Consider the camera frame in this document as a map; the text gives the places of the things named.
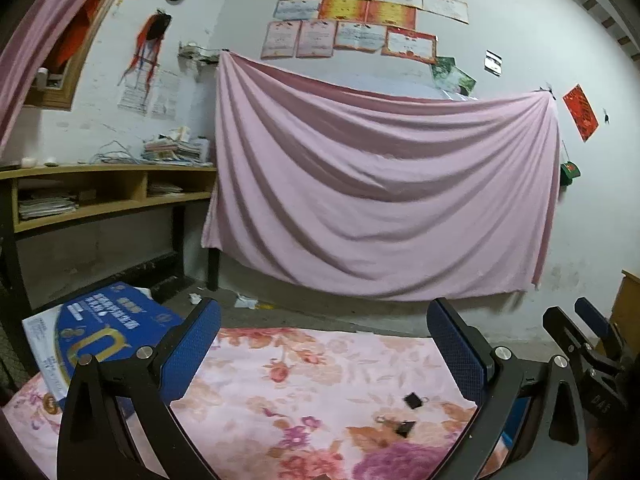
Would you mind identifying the white tangled cable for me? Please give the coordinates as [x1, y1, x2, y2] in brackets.
[90, 140, 143, 165]

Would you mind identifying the pink hanging cloth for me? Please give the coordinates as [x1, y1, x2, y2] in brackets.
[200, 50, 561, 303]

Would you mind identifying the white wall notice sheet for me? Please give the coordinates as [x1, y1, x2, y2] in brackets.
[117, 72, 153, 116]
[150, 69, 181, 121]

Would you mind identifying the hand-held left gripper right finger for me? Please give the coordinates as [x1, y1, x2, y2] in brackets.
[425, 297, 590, 480]

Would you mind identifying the red wall paper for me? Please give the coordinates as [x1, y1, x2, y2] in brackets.
[562, 84, 599, 143]

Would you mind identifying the red tassel ornament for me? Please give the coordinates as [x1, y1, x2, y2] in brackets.
[119, 10, 173, 96]

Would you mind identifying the small wall shelf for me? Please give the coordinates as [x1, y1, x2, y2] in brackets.
[177, 40, 223, 68]

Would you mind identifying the blue plastic basin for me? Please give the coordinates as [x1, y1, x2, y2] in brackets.
[501, 395, 532, 465]

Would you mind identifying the pink curtain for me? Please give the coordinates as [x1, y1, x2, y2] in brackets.
[0, 0, 126, 156]

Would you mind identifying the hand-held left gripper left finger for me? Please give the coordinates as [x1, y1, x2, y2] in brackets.
[56, 297, 223, 480]

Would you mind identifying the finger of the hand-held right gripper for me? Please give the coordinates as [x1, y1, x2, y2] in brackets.
[574, 296, 640, 361]
[542, 306, 623, 376]

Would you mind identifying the wooden cabinet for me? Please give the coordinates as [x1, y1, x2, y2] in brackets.
[607, 269, 640, 356]

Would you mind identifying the group of wall certificates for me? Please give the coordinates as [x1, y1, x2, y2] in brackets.
[260, 0, 471, 65]

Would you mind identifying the stack of books and papers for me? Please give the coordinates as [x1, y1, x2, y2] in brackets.
[140, 125, 212, 167]

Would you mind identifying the blue cardboard box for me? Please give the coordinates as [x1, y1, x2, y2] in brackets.
[22, 281, 186, 421]

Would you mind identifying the floral pink blanket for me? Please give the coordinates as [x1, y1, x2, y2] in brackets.
[2, 327, 506, 480]

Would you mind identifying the green wall ornament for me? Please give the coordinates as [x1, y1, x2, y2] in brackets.
[559, 140, 582, 186]

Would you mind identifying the green landscape photo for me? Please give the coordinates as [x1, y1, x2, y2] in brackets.
[431, 55, 477, 98]

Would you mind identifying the wooden shelf desk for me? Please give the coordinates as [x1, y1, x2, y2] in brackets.
[0, 162, 223, 311]

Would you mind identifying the wooden window frame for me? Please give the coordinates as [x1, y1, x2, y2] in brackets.
[22, 0, 143, 111]

